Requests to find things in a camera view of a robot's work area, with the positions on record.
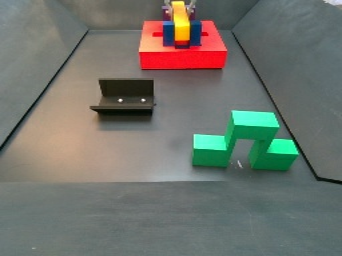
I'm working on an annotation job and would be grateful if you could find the green stepped arch block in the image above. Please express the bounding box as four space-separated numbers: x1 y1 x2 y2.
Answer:
191 110 301 172

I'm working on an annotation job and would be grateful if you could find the red slotted base board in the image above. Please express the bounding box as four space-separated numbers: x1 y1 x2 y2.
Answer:
139 21 228 70

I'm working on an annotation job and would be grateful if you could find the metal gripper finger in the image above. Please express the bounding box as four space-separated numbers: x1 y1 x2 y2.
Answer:
186 0 196 14
164 0 172 14

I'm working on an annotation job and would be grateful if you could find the black U-channel holder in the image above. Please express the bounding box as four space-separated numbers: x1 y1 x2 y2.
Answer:
89 78 155 114

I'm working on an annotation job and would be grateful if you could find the blue U-shaped block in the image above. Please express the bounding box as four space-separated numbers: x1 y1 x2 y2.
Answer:
163 20 203 49

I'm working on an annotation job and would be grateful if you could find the purple U-shaped block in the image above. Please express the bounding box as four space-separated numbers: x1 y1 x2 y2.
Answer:
162 4 196 21

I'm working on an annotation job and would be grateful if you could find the yellow rectangular bar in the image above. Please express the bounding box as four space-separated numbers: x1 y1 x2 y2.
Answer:
171 1 190 41

